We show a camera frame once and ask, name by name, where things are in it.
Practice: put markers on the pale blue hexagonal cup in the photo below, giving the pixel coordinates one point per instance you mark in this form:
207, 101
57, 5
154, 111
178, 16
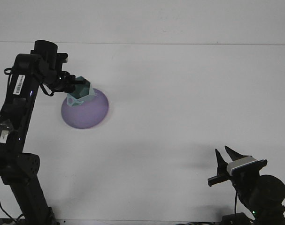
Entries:
82, 92

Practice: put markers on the pale purple round plate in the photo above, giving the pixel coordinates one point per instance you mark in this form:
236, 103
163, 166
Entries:
86, 114

